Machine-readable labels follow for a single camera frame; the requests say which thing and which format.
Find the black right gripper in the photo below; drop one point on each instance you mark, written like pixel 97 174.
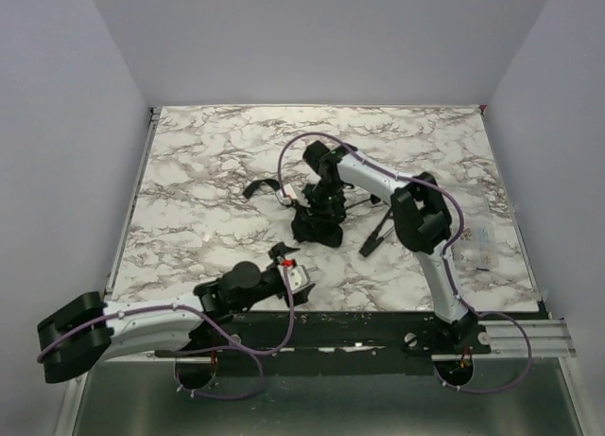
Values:
pixel 321 214

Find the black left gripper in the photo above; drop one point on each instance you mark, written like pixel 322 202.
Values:
pixel 274 270

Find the black folding umbrella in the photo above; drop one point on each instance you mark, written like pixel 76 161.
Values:
pixel 326 233

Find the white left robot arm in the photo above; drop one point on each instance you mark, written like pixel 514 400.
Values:
pixel 88 329

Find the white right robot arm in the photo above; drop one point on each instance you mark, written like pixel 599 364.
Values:
pixel 422 222

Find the clear plastic screw box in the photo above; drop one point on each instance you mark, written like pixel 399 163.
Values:
pixel 476 249

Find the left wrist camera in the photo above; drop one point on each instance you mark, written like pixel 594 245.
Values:
pixel 299 281

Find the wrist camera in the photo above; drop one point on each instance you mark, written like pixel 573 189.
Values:
pixel 287 195
pixel 299 281

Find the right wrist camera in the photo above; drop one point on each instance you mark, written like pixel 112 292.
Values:
pixel 287 195

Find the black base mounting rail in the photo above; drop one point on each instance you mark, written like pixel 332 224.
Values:
pixel 315 343

